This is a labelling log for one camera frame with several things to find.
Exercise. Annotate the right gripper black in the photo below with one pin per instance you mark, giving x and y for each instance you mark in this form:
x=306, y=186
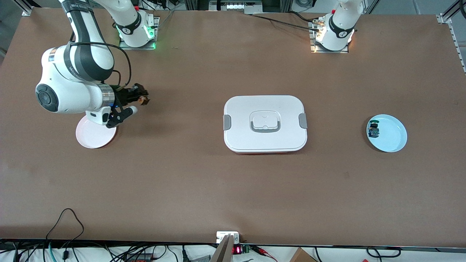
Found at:
x=124, y=95

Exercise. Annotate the orange and black switch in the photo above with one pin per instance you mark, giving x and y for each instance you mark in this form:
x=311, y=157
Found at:
x=143, y=100

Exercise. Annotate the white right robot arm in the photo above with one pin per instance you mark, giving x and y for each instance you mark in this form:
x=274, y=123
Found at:
x=69, y=94

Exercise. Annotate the pink round plate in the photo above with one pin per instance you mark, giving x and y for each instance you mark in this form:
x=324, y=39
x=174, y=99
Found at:
x=91, y=136

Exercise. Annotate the white power strip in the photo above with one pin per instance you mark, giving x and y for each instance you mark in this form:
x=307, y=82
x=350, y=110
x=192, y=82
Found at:
x=236, y=6

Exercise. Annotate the white lidded lunch box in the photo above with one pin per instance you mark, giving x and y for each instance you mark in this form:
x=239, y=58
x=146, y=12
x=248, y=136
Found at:
x=265, y=125

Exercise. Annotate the small white box device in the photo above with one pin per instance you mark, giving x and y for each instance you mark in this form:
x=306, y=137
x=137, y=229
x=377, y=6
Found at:
x=222, y=234

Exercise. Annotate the grey aluminium profile bar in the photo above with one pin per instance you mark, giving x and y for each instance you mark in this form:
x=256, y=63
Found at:
x=222, y=253

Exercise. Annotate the red LED display module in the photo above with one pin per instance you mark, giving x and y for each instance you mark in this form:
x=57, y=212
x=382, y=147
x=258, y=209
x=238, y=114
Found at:
x=238, y=250

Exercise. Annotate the red clip lead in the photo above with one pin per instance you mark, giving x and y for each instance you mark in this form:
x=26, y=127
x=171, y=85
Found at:
x=264, y=251

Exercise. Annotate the brown cardboard box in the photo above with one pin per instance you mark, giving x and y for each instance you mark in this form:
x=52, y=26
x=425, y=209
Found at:
x=300, y=256

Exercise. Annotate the light blue round plate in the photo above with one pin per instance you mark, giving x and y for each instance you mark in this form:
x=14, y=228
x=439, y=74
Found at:
x=391, y=136

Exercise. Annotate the aluminium frame post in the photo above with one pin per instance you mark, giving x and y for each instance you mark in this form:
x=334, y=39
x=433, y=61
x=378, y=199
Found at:
x=26, y=7

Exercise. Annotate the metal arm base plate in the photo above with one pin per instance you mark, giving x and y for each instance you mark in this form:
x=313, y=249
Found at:
x=153, y=40
x=314, y=49

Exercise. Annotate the aluminium slotted rail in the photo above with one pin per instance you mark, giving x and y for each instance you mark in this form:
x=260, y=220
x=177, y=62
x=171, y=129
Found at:
x=453, y=34

